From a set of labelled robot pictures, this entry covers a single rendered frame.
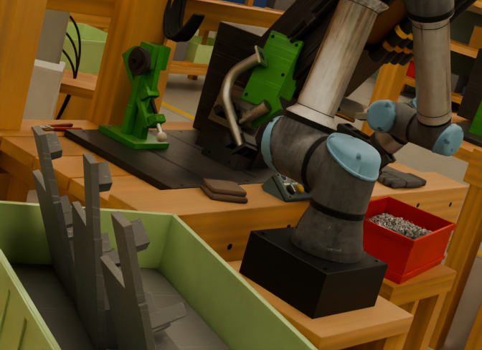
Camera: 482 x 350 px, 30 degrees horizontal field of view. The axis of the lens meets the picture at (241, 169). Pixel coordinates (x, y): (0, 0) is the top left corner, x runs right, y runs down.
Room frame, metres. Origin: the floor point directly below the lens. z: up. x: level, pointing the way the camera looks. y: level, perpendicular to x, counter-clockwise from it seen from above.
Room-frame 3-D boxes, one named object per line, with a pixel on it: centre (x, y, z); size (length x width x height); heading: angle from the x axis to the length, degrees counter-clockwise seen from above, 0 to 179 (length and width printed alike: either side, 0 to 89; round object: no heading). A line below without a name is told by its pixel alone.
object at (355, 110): (2.61, -0.15, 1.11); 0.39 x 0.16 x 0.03; 52
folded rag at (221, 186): (2.09, 0.02, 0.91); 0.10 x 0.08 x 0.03; 119
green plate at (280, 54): (2.51, -0.03, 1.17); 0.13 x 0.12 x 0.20; 142
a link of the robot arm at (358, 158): (1.78, -0.21, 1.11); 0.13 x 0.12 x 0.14; 50
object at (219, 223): (2.43, -0.25, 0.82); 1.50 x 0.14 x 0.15; 142
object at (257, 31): (2.77, 0.02, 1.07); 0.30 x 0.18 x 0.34; 142
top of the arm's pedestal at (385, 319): (1.78, -0.21, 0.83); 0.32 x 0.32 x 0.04; 49
